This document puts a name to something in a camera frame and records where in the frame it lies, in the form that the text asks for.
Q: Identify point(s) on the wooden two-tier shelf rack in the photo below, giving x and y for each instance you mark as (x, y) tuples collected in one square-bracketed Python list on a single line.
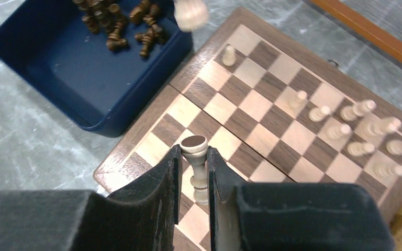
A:
[(362, 26)]

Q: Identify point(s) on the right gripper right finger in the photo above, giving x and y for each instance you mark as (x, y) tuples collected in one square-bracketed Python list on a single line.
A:
[(290, 216)]

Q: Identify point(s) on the dark chess pieces pile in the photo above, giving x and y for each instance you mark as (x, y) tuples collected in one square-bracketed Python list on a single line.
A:
[(109, 16)]

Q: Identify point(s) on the light pawn on board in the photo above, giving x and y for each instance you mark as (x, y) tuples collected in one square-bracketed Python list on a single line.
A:
[(229, 55)]

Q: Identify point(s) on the wooden chess board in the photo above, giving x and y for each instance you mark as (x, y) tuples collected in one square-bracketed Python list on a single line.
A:
[(279, 114)]

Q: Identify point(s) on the blue metal tin tray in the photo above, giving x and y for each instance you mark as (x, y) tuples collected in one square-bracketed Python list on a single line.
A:
[(47, 44)]

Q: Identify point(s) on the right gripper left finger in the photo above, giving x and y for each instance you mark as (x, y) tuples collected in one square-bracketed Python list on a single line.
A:
[(139, 216)]

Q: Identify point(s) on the light queen chess piece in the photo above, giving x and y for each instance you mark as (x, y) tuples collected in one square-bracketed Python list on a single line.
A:
[(194, 149)]

